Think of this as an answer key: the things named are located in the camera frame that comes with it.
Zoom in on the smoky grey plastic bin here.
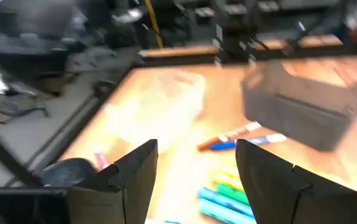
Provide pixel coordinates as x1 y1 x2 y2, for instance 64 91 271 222
242 58 357 152

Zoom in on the thick blue marker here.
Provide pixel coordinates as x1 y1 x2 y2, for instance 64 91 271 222
209 133 288 152

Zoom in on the black aluminium rig frame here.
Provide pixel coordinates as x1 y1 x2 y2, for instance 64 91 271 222
25 34 357 175

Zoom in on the pink marker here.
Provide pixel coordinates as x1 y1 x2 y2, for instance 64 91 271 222
93 151 109 170

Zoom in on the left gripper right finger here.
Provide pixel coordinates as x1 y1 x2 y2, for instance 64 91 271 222
236 139 353 224

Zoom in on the yellow extension cord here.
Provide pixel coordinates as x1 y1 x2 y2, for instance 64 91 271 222
143 0 165 49

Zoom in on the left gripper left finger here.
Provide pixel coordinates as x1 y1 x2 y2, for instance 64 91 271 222
67 139 159 224

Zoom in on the green highlighter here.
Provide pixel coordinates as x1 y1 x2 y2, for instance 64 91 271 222
216 183 250 206

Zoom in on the black gooseneck desk lamp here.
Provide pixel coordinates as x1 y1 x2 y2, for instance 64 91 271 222
39 157 98 187

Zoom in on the clear plastic bin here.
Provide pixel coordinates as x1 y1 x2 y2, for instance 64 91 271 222
103 68 207 153

